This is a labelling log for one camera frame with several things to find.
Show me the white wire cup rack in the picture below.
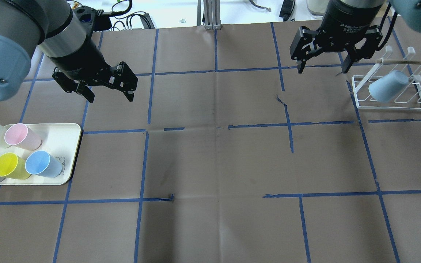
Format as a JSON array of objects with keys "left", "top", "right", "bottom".
[{"left": 351, "top": 46, "right": 421, "bottom": 111}]

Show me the black power adapter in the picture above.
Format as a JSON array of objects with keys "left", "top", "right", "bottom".
[{"left": 279, "top": 0, "right": 296, "bottom": 22}]

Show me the yellow plastic cup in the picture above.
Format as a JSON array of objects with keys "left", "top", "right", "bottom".
[{"left": 0, "top": 153, "right": 31, "bottom": 180}]

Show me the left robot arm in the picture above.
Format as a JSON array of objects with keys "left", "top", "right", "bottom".
[{"left": 0, "top": 0, "right": 138, "bottom": 103}]

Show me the cream plastic tray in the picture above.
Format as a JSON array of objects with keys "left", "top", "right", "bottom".
[{"left": 0, "top": 123, "right": 82, "bottom": 186}]

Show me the aluminium frame post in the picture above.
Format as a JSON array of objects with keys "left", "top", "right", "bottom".
[{"left": 197, "top": 0, "right": 221, "bottom": 30}]

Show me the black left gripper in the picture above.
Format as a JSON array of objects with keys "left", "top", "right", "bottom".
[{"left": 46, "top": 37, "right": 138, "bottom": 103}]

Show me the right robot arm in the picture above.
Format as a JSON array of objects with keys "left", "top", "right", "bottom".
[{"left": 290, "top": 0, "right": 421, "bottom": 73}]

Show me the silver toaster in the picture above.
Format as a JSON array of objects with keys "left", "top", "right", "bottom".
[{"left": 306, "top": 0, "right": 329, "bottom": 16}]

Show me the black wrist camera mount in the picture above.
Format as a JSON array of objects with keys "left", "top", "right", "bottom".
[{"left": 73, "top": 5, "right": 113, "bottom": 34}]

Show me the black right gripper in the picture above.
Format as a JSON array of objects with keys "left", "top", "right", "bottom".
[{"left": 290, "top": 0, "right": 384, "bottom": 74}]

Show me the pink plastic cup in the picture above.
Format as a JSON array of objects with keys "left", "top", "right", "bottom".
[{"left": 4, "top": 123, "right": 42, "bottom": 151}]

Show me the light blue cup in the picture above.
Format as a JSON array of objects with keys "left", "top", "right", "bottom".
[{"left": 368, "top": 70, "right": 409, "bottom": 103}]

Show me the blue cup on tray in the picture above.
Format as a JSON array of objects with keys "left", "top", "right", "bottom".
[{"left": 25, "top": 151, "right": 63, "bottom": 178}]

